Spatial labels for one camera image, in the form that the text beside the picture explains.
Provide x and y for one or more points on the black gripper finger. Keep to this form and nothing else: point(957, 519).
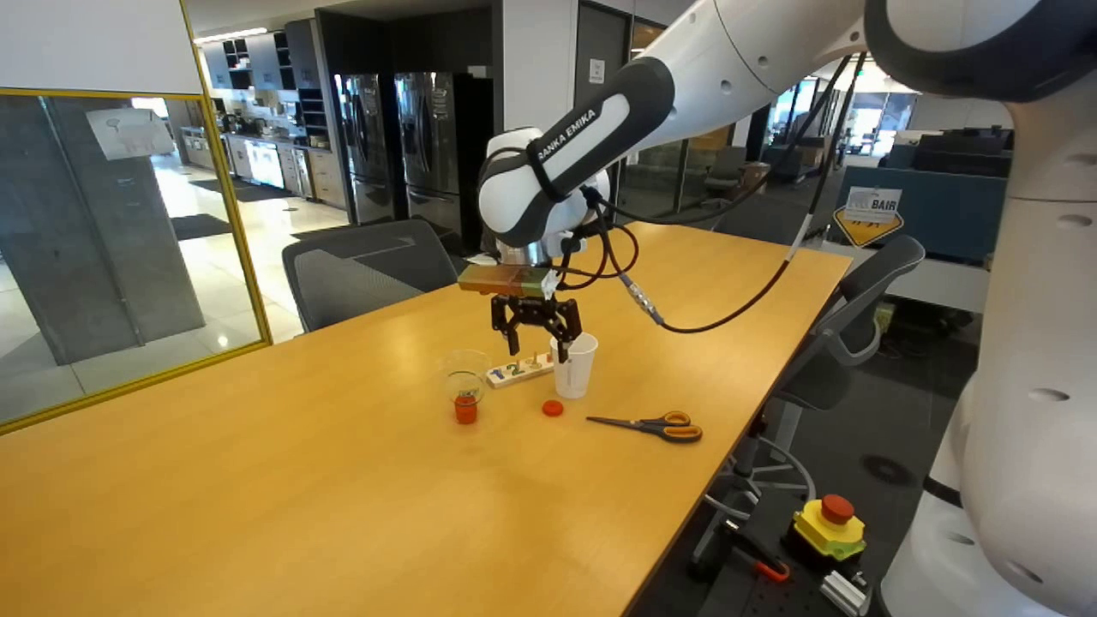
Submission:
point(567, 338)
point(508, 334)

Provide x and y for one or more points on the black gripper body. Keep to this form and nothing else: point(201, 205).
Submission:
point(537, 310)

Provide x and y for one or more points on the orange and black scissors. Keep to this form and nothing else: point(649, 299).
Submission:
point(657, 429)

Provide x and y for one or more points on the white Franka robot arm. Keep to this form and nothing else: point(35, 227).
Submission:
point(1029, 397)

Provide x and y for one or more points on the white paper cup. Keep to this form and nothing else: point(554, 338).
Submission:
point(577, 371)

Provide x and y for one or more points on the white wooden peg base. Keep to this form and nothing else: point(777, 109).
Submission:
point(515, 371)

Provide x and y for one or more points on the clear plastic cup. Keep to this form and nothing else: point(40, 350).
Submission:
point(465, 382)

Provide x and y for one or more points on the grey office chair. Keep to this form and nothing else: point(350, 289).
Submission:
point(364, 262)

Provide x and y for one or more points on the black display refrigerator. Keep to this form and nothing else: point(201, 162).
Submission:
point(364, 149)
point(426, 149)

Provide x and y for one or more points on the black office chair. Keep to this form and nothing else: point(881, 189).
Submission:
point(851, 301)

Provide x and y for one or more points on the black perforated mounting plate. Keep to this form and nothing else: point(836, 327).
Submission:
point(732, 595)

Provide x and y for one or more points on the yellow red emergency stop button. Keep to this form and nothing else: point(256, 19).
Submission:
point(826, 532)

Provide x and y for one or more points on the white and yellow card sign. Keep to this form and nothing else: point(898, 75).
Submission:
point(872, 205)

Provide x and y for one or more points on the small white connector box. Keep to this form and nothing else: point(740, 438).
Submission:
point(845, 591)

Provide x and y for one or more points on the blue office divider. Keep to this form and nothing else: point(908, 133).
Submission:
point(953, 209)

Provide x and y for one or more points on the white paper sign on glass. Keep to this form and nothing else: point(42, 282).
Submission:
point(128, 132)

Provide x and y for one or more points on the glass partition with yellow frame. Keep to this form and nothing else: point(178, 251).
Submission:
point(114, 286)

